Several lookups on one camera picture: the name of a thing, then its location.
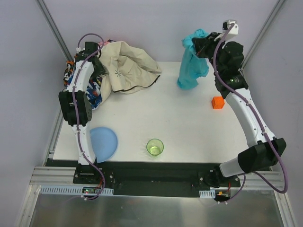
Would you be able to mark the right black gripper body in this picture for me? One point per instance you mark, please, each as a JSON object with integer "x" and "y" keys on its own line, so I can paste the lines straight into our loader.
{"x": 201, "y": 44}

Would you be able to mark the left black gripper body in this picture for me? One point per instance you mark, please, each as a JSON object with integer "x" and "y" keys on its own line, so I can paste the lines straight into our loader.
{"x": 99, "y": 69}

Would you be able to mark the teal cloth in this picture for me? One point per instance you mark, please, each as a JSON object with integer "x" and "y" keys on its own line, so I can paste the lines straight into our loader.
{"x": 191, "y": 67}

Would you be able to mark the beige cloth garment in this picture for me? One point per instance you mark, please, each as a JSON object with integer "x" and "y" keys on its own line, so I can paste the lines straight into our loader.
{"x": 128, "y": 69}

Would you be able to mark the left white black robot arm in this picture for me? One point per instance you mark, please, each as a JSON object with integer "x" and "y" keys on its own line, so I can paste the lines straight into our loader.
{"x": 75, "y": 106}

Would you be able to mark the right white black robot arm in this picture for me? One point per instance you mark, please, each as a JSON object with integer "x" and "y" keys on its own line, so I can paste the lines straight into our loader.
{"x": 264, "y": 148}

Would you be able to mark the blue white patterned cloth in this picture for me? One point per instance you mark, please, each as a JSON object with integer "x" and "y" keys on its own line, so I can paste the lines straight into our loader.
{"x": 93, "y": 92}

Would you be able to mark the pink patterned cloth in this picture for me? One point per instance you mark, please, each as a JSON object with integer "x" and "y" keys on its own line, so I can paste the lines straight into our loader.
{"x": 102, "y": 44}

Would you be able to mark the orange black patterned cloth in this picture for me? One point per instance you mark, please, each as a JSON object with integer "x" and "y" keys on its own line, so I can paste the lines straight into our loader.
{"x": 69, "y": 71}

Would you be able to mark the orange cube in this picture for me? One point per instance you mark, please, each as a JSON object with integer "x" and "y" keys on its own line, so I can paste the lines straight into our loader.
{"x": 218, "y": 102}

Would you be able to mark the blue plastic plate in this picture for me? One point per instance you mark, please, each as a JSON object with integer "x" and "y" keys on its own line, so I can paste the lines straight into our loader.
{"x": 104, "y": 143}

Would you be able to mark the green transparent plastic cup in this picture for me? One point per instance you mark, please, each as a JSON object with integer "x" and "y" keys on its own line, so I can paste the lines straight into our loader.
{"x": 155, "y": 147}

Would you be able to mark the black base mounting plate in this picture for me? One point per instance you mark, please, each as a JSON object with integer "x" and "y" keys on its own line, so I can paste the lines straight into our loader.
{"x": 150, "y": 178}

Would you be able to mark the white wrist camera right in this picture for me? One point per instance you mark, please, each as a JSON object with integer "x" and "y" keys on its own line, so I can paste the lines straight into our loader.
{"x": 231, "y": 27}

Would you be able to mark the right aluminium frame post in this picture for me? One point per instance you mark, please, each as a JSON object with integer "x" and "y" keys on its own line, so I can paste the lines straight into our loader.
{"x": 258, "y": 17}

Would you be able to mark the aluminium frame post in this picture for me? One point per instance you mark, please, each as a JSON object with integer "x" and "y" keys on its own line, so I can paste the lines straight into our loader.
{"x": 54, "y": 29}
{"x": 258, "y": 17}

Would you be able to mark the left aluminium frame post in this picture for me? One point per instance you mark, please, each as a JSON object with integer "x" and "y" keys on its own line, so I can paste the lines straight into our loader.
{"x": 54, "y": 29}

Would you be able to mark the aluminium front rail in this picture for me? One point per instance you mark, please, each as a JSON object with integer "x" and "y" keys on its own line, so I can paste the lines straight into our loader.
{"x": 43, "y": 175}

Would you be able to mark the left white cable duct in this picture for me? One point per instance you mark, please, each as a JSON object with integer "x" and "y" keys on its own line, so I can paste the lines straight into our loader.
{"x": 75, "y": 190}

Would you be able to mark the white cable duct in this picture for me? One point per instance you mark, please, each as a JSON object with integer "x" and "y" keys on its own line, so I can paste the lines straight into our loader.
{"x": 75, "y": 190}
{"x": 210, "y": 194}

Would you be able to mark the right white cable duct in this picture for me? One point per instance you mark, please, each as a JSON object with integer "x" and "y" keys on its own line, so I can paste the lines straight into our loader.
{"x": 210, "y": 194}

